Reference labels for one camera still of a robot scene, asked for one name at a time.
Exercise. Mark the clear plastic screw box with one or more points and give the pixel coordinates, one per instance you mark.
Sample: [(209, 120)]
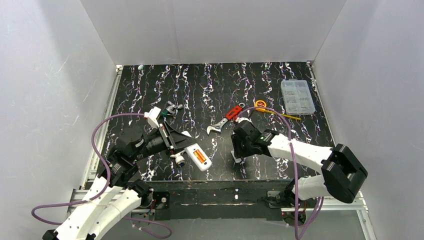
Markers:
[(297, 97)]

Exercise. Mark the black cable tie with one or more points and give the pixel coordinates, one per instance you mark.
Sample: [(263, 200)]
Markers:
[(250, 114)]

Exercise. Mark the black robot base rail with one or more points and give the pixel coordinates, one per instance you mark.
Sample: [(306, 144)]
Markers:
[(218, 199)]

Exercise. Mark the white remote battery cover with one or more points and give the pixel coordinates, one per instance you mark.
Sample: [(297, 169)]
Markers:
[(238, 160)]

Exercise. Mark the white plastic valve fitting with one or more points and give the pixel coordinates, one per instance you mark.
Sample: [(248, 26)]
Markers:
[(179, 158)]

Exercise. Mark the green handled screwdriver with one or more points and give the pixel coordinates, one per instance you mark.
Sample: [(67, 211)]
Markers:
[(164, 113)]

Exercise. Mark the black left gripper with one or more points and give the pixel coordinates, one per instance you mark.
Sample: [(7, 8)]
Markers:
[(167, 136)]

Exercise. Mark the orange battery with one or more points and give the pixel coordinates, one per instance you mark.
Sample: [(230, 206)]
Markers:
[(200, 156)]

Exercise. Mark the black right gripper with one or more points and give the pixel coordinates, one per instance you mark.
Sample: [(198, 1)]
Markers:
[(236, 145)]

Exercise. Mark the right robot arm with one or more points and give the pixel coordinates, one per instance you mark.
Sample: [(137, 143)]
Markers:
[(340, 174)]

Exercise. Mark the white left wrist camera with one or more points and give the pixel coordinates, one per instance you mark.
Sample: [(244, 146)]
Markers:
[(152, 117)]

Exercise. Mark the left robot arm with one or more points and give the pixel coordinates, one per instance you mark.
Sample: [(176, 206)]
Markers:
[(112, 195)]

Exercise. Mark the red handled ratchet wrench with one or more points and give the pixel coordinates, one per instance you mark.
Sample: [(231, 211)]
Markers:
[(230, 116)]

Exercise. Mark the yellow tape measure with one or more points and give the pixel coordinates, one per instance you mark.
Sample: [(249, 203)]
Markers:
[(260, 105)]

